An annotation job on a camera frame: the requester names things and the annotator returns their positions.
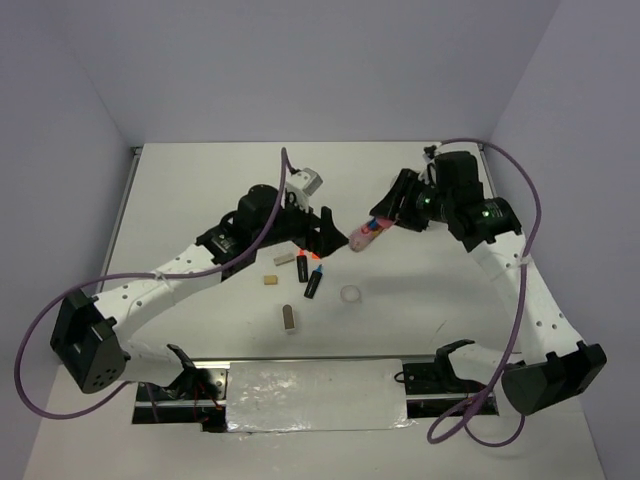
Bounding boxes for clear tape roll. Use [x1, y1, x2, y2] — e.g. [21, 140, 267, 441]
[340, 285, 362, 303]

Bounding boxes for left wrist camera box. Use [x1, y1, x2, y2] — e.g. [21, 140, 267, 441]
[285, 168, 323, 212]

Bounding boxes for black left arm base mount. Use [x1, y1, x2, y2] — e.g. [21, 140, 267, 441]
[132, 344, 229, 433]

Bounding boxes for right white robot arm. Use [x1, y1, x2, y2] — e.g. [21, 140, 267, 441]
[370, 151, 607, 416]

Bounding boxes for black blue highlighter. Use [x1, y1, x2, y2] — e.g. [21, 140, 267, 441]
[304, 265, 323, 299]

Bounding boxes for pink capped marker tube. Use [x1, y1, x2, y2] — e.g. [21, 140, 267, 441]
[348, 217, 394, 252]

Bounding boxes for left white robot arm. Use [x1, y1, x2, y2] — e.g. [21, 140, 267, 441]
[50, 185, 348, 399]

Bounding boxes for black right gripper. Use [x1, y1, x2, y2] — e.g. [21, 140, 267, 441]
[369, 167, 453, 232]

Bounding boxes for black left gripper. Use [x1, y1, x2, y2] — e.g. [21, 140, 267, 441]
[252, 190, 346, 257]

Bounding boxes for grey rectangular eraser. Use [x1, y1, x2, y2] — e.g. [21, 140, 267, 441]
[273, 253, 296, 266]

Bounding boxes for black orange highlighter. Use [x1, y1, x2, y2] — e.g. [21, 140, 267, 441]
[296, 249, 309, 283]

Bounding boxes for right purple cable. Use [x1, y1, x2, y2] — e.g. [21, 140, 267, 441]
[425, 138, 544, 447]

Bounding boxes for silver foil sheet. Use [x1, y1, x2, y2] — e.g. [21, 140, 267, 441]
[226, 359, 411, 433]

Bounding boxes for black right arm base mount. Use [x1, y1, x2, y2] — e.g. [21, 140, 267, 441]
[394, 340, 486, 418]

